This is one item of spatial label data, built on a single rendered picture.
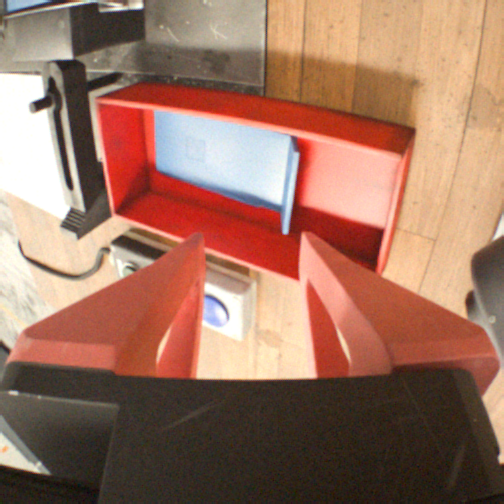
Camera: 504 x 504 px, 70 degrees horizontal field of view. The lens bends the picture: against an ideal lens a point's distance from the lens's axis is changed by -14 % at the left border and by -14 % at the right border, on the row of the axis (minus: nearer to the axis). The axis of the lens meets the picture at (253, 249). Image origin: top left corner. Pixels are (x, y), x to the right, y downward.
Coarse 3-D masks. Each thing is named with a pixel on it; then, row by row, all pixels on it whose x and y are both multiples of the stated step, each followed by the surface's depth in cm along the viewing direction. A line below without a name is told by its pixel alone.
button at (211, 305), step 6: (204, 300) 42; (210, 300) 41; (216, 300) 41; (204, 306) 42; (210, 306) 42; (216, 306) 41; (222, 306) 41; (204, 312) 43; (210, 312) 42; (216, 312) 42; (222, 312) 41; (204, 318) 43; (210, 318) 43; (216, 318) 42; (222, 318) 42; (228, 318) 42; (210, 324) 43; (216, 324) 43; (222, 324) 42
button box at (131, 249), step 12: (120, 240) 47; (132, 240) 47; (144, 240) 47; (108, 252) 50; (120, 252) 46; (132, 252) 45; (144, 252) 45; (156, 252) 45; (36, 264) 68; (96, 264) 55; (120, 264) 48; (132, 264) 46; (144, 264) 45; (60, 276) 64; (72, 276) 62; (84, 276) 59; (120, 276) 49
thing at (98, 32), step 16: (80, 16) 26; (96, 16) 27; (112, 16) 28; (128, 16) 30; (144, 16) 32; (80, 32) 27; (96, 32) 28; (112, 32) 29; (128, 32) 31; (144, 32) 32; (96, 48) 29
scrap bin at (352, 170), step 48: (144, 96) 31; (192, 96) 30; (240, 96) 30; (144, 144) 39; (336, 144) 24; (384, 144) 23; (144, 192) 41; (192, 192) 39; (336, 192) 32; (384, 192) 29; (240, 240) 35; (288, 240) 35; (336, 240) 34; (384, 240) 29
